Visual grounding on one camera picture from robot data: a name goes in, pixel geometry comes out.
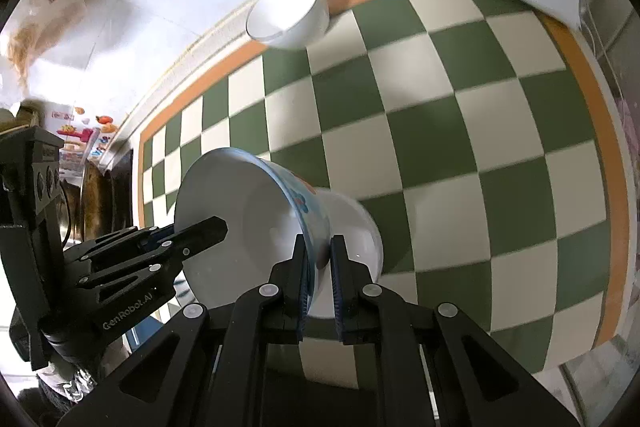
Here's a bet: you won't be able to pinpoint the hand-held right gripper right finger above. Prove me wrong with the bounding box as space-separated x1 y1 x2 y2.
330 234 583 427

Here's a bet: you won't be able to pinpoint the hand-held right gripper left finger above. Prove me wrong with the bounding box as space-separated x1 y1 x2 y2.
57 234 313 427

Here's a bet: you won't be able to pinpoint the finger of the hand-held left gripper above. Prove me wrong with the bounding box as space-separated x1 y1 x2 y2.
75 251 188 304
62 216 230 268

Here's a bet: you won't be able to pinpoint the white floral print bowl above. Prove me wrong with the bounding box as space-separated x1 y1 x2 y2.
174 147 333 308

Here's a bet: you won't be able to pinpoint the green checkered mat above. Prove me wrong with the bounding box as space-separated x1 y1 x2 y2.
139 0 630 390

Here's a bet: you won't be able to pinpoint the clear bag with orange food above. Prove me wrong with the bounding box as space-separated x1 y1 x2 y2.
0 0 101 80

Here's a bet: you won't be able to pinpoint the plain white bowl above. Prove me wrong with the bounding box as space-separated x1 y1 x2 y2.
245 0 331 50

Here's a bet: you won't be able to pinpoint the dark wok with steel handle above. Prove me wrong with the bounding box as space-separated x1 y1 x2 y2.
60 159 118 243

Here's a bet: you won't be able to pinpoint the colourful wall stickers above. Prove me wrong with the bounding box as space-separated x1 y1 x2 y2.
50 104 121 158

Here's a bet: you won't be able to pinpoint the white cable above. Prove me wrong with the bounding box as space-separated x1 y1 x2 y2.
570 0 626 108

